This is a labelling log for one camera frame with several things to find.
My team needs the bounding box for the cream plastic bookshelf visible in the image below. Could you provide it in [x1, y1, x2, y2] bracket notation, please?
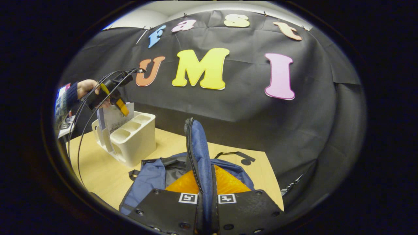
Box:
[91, 111, 156, 167]

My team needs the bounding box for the blue schoolbag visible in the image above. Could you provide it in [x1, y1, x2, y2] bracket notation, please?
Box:
[119, 117, 256, 235]

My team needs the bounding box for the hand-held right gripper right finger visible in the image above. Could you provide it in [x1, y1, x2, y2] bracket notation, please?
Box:
[213, 164, 285, 235]

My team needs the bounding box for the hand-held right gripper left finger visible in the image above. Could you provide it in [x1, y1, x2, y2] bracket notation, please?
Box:
[127, 169, 200, 235]

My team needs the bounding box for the black backdrop cloth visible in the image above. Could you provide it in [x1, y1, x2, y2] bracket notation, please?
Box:
[60, 10, 366, 216]

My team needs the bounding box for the white book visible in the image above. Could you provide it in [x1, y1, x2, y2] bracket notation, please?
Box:
[103, 102, 135, 133]

